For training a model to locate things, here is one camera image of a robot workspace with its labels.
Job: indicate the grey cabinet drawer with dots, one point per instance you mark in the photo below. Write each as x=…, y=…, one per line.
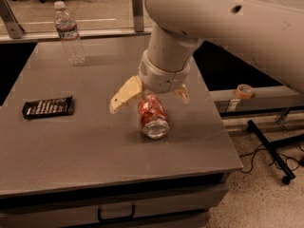
x=185, y=207

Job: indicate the black wheeled stand base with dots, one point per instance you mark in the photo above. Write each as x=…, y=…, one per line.
x=272, y=149

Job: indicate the metal railing post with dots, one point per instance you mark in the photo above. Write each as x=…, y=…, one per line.
x=137, y=11
x=14, y=29

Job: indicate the red coke can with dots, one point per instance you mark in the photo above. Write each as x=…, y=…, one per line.
x=153, y=119

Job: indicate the black drawer handle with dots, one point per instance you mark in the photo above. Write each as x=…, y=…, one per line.
x=116, y=213

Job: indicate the grey side shelf ledge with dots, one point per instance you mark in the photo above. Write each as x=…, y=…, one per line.
x=264, y=98

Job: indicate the clear plastic water bottle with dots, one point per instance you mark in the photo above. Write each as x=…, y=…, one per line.
x=68, y=32

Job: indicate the middle metal railing post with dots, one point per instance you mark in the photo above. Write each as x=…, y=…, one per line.
x=137, y=11

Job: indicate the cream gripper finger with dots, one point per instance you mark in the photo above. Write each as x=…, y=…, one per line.
x=182, y=94
x=131, y=93

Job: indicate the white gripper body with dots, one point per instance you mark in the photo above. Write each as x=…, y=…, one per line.
x=161, y=76

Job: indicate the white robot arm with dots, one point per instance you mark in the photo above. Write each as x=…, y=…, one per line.
x=267, y=36

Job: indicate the left metal railing post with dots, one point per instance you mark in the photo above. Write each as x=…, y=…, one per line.
x=14, y=29

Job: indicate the orange tape roll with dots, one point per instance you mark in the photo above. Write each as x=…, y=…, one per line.
x=245, y=92

